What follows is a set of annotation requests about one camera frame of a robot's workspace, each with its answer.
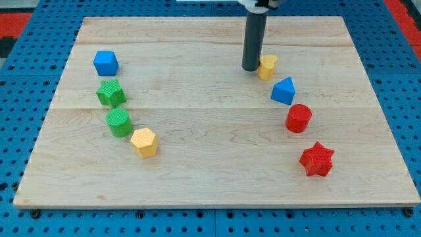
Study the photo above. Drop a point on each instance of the yellow hexagon block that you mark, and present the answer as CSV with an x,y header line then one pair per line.
x,y
145,142

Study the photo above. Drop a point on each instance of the wooden board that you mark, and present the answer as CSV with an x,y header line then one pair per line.
x,y
222,141

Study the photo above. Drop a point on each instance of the yellow heart block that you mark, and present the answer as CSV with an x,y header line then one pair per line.
x,y
267,66

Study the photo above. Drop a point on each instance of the blue triangle block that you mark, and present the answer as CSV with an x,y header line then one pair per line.
x,y
283,91

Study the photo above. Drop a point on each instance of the red cylinder block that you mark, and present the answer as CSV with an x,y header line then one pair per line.
x,y
298,118

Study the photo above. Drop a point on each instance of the green cylinder block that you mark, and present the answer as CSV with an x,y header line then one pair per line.
x,y
119,122

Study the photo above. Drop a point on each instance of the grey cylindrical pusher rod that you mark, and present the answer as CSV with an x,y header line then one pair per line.
x,y
254,34

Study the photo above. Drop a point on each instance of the green star block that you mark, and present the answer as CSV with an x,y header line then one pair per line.
x,y
110,93

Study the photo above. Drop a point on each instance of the red star block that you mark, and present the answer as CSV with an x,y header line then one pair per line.
x,y
317,160

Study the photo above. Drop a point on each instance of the blue cube block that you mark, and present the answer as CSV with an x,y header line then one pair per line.
x,y
105,63

